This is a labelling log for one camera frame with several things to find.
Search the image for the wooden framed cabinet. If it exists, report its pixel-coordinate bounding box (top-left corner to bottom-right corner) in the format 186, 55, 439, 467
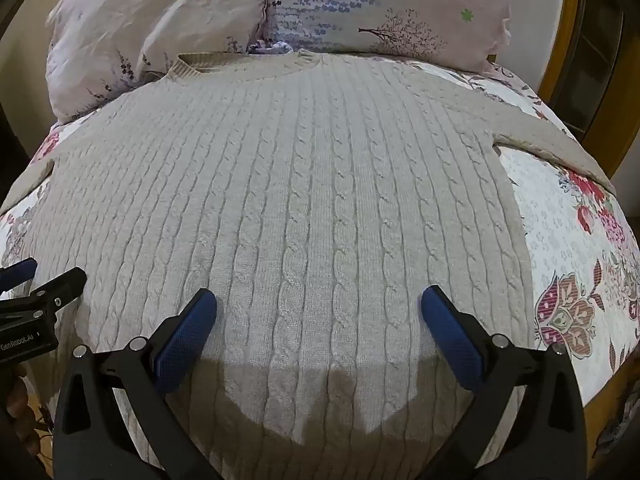
537, 0, 640, 178

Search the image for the floral bed sheet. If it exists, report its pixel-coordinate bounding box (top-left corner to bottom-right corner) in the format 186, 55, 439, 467
0, 57, 640, 413

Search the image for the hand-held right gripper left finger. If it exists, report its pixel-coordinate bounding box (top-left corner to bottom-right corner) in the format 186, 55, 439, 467
53, 288, 224, 480

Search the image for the pink floral pillow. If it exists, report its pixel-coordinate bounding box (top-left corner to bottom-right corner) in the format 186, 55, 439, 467
45, 0, 273, 125
262, 0, 512, 73

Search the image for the beige cable knit sweater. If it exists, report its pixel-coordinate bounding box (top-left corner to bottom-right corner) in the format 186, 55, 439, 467
0, 49, 617, 480

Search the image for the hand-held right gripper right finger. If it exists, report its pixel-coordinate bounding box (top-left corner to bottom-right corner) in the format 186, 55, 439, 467
419, 285, 587, 480

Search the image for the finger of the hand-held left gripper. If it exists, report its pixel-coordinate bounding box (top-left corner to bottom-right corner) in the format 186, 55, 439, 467
0, 267, 88, 322
0, 257, 39, 295

